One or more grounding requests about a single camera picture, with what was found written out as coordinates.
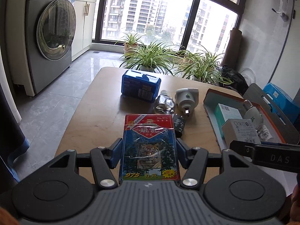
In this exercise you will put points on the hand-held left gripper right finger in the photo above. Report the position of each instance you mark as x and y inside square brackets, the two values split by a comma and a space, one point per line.
[181, 152]

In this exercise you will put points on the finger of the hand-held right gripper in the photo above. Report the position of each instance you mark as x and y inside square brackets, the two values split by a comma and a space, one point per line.
[241, 148]

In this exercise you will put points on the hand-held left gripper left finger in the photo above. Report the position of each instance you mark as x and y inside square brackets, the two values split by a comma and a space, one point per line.
[117, 152]

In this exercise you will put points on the white cardboard box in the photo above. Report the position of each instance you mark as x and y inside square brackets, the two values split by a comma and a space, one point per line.
[241, 131]

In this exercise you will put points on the white pill bottle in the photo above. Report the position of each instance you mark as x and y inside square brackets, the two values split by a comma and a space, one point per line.
[266, 133]

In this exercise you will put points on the black charger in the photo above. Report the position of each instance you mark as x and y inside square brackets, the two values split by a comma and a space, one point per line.
[179, 124]

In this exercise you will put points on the red blue playing card box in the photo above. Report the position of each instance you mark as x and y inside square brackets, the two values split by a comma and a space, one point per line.
[148, 145]

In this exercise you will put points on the white vaporizer with clear bottle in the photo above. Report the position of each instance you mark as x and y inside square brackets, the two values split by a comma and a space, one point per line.
[252, 114]

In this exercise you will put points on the teal cardboard box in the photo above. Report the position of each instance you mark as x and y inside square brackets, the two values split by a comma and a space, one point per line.
[226, 113]

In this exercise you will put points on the white plug-in vaporizer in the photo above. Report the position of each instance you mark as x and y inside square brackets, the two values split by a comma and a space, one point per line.
[186, 100]

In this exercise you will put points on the clear glass bottle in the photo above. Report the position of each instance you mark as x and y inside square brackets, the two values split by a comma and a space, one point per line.
[164, 103]

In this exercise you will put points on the orange-edged cardboard box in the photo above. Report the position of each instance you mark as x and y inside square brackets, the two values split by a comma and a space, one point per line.
[212, 103]

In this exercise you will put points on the blue cardboard box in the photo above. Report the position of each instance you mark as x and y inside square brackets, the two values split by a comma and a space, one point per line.
[138, 86]

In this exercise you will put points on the grey slatted board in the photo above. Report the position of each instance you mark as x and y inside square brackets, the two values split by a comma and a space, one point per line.
[269, 112]

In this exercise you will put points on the blue plastic stool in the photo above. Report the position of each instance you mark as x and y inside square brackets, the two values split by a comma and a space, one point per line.
[279, 98]

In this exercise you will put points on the black bag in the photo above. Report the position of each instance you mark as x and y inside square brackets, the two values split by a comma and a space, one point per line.
[234, 77]

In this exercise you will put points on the white fan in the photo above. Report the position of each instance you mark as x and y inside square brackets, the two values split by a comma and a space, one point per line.
[247, 75]

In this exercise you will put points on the large spider plant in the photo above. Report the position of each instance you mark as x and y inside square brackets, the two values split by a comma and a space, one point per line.
[204, 70]

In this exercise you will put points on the spider plant in brown pot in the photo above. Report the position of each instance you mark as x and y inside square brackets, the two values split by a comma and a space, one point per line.
[182, 58]

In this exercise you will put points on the spider plant in white pot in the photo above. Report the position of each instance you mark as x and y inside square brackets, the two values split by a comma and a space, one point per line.
[147, 58]

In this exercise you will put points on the brown rolled mat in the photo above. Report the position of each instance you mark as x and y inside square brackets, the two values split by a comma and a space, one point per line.
[232, 49]

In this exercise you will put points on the spider plant in beige pot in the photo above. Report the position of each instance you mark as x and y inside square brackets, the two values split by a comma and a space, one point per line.
[130, 45]

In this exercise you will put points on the white cabinet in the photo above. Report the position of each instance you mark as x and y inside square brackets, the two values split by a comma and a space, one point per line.
[84, 21]

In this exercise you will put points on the silver washing machine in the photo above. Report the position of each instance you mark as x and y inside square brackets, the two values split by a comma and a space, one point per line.
[51, 32]

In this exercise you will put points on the black framed window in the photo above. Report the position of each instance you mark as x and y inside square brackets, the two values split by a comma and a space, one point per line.
[195, 16]

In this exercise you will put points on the grey wall conduit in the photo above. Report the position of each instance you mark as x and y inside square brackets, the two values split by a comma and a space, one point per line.
[286, 35]

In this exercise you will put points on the grey wall fixture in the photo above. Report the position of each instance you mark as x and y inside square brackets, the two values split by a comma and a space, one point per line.
[283, 16]

